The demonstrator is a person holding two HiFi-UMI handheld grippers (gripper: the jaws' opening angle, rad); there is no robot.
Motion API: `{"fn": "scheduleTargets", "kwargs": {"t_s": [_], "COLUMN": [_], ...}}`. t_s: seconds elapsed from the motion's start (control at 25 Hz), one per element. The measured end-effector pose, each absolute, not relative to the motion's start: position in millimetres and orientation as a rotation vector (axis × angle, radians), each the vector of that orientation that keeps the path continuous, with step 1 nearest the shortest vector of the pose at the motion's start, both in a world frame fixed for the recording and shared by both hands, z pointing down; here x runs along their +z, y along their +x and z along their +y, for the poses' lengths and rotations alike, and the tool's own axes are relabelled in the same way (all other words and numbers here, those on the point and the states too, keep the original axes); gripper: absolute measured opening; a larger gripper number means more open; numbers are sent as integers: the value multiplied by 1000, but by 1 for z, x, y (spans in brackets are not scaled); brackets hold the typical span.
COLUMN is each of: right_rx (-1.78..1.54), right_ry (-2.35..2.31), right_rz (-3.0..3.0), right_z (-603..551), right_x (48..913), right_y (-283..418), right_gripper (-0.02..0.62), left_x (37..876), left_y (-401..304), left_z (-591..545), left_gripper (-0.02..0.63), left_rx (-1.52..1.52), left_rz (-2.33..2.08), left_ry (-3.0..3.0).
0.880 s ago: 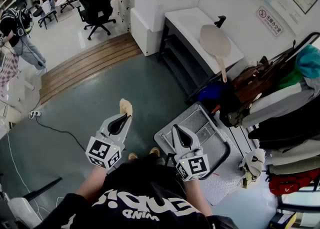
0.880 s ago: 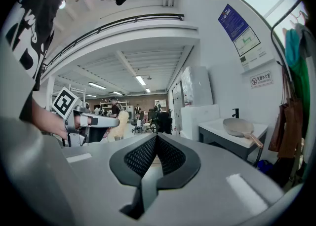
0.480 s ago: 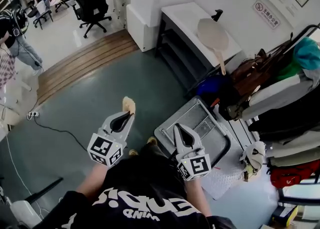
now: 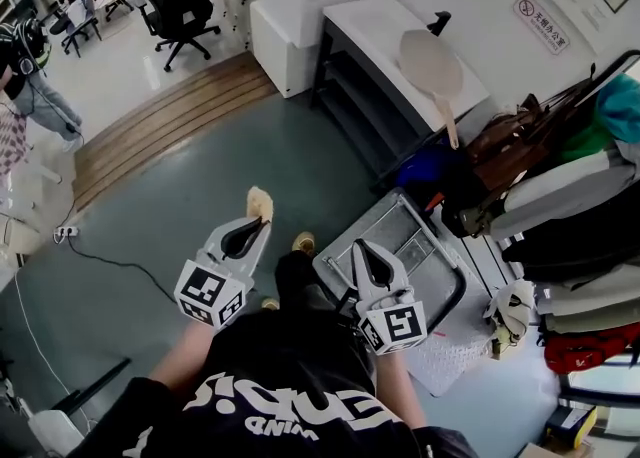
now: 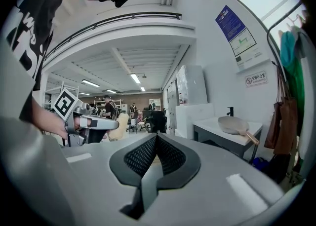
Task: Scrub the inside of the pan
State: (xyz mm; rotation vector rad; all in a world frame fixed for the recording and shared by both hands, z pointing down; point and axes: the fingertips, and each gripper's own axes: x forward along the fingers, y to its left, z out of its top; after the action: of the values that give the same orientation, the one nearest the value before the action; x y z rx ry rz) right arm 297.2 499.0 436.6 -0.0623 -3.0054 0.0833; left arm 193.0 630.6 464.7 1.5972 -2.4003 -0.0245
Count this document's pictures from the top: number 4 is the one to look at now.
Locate small black office chair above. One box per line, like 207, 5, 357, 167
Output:
41, 0, 104, 59

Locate person's black printed shirt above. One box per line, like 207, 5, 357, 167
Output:
64, 310, 481, 458

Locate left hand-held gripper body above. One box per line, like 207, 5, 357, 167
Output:
173, 244, 256, 333

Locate person's black trousers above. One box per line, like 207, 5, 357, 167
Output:
273, 249, 361, 332

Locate white top dark shelf cabinet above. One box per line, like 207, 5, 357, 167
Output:
308, 0, 492, 190

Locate person's right forearm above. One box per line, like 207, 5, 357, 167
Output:
371, 349, 427, 433

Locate brown leather bag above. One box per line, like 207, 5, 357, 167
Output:
463, 92, 571, 200

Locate blue bag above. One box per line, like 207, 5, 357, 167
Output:
396, 145, 469, 197

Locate black clamp stand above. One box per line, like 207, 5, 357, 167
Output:
426, 10, 453, 38

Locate black power cable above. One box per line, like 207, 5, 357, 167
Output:
63, 234, 181, 305

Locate metal tread plate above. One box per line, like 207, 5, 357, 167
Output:
402, 290, 503, 399

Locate grey white jacket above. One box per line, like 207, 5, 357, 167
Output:
489, 145, 640, 242

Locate no smoking wall sign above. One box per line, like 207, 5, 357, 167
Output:
511, 0, 572, 55

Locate person's left forearm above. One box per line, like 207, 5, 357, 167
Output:
148, 316, 217, 398

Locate white box device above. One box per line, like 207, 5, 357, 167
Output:
26, 408, 87, 458

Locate red bag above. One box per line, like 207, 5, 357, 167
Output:
542, 322, 640, 376

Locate yellow sponge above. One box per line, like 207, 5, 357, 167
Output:
246, 185, 276, 224

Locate checkered cloth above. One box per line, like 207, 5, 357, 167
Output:
0, 104, 32, 190

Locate large white appliance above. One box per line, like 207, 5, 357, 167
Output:
248, 0, 401, 99

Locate white cable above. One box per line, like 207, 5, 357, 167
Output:
12, 265, 96, 432

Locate teal green garment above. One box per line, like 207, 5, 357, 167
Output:
559, 73, 640, 162

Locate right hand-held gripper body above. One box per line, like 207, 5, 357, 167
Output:
353, 286, 428, 357

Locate white crumpled cloth bag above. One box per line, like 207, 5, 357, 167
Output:
481, 278, 537, 361

